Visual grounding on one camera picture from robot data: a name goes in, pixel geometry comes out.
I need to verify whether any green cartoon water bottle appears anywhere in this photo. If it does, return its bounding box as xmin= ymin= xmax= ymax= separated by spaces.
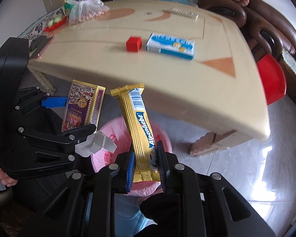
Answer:
xmin=63 ymin=0 xmax=73 ymax=17

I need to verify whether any black smartphone pink case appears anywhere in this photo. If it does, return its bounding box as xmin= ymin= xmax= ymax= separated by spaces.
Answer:
xmin=30 ymin=36 xmax=54 ymax=59

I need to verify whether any red tray with fruit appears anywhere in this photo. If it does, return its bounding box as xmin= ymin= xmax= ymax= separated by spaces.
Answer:
xmin=44 ymin=14 xmax=67 ymax=32

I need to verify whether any pink lined trash bin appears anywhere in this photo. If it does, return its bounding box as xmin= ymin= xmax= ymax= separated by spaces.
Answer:
xmin=90 ymin=116 xmax=173 ymax=197

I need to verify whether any yellow candy wrapper pack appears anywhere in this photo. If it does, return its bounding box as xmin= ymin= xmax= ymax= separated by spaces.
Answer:
xmin=110 ymin=83 xmax=160 ymax=182

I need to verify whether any red plastic stool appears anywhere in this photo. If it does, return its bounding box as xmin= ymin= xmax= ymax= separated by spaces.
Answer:
xmin=257 ymin=54 xmax=287 ymax=105

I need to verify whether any brown leather armchair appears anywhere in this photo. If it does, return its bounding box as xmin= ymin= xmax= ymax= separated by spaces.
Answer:
xmin=243 ymin=0 xmax=296 ymax=104

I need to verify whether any patterned blue daybed cover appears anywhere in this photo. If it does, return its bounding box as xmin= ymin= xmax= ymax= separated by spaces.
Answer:
xmin=18 ymin=7 xmax=65 ymax=40

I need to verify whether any blue plastic container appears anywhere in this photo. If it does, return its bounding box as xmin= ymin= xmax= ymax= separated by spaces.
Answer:
xmin=85 ymin=193 xmax=159 ymax=237

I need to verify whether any purple gold card box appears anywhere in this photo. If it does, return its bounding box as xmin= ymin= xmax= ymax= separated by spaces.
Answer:
xmin=61 ymin=79 xmax=118 ymax=159

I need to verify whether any plastic bag of peanuts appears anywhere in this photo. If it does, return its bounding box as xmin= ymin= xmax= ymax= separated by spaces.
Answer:
xmin=69 ymin=0 xmax=110 ymax=26

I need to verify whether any dark grey folded cloth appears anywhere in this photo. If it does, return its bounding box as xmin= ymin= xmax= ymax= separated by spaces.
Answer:
xmin=29 ymin=35 xmax=47 ymax=52

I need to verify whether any person's left hand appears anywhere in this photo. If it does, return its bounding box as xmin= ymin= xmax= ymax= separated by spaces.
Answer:
xmin=0 ymin=168 xmax=17 ymax=187

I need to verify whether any teal armchair seat cover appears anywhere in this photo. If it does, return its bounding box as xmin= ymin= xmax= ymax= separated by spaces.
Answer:
xmin=281 ymin=49 xmax=296 ymax=75

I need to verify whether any white remote control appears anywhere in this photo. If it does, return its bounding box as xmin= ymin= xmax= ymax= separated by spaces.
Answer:
xmin=168 ymin=8 xmax=199 ymax=20

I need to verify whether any blue white medicine box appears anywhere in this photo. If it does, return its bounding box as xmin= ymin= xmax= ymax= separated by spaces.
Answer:
xmin=145 ymin=33 xmax=195 ymax=60

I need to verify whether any small red cube box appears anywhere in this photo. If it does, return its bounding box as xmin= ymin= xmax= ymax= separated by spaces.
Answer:
xmin=126 ymin=36 xmax=142 ymax=53

